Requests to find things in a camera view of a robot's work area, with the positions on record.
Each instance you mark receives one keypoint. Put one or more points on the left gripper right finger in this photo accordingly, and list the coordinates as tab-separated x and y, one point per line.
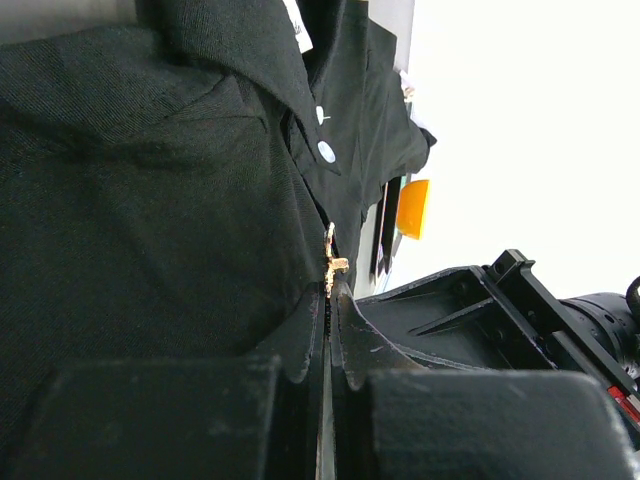
395	419

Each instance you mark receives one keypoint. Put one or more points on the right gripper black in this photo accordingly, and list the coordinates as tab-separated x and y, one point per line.
503	318

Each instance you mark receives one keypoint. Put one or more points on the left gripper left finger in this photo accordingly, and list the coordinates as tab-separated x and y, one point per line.
253	416

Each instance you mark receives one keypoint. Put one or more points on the gold brooch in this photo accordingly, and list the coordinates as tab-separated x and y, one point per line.
334	264

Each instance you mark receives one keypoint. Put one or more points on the black button shirt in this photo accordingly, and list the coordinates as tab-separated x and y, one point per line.
166	187

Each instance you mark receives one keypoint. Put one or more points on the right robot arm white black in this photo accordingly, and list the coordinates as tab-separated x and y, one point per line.
500	317

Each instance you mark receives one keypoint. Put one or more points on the metal tray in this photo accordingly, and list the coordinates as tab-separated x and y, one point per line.
386	237

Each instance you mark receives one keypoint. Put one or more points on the orange bowl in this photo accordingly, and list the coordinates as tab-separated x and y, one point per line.
412	209

